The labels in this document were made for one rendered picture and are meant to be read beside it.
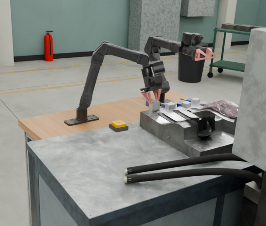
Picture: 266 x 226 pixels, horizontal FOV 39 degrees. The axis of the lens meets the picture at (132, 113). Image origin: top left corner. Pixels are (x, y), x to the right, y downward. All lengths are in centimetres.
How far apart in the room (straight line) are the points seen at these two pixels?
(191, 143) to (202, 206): 30
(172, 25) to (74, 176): 681
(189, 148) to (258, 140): 67
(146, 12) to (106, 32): 92
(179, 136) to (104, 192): 53
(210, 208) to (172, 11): 667
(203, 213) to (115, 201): 49
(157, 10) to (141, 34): 60
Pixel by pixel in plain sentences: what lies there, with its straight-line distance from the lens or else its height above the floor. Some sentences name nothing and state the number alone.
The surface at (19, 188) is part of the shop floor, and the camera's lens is 309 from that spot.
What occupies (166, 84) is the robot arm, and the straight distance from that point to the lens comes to 244.
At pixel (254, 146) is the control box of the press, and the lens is 119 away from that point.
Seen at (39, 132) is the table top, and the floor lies 80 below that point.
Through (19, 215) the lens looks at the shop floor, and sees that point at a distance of 279.
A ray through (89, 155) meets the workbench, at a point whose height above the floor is 80.
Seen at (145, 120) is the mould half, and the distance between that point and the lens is 205.
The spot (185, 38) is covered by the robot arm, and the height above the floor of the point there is 127.
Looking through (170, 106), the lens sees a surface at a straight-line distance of 213.
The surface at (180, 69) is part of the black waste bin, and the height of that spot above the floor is 20.
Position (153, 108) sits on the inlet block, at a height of 91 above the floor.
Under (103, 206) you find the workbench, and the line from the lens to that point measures 141.
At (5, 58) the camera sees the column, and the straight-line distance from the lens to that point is 693.
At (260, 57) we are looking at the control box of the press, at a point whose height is 140.
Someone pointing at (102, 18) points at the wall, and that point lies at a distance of 785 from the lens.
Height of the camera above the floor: 159
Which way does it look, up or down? 20 degrees down
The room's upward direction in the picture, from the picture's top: 3 degrees clockwise
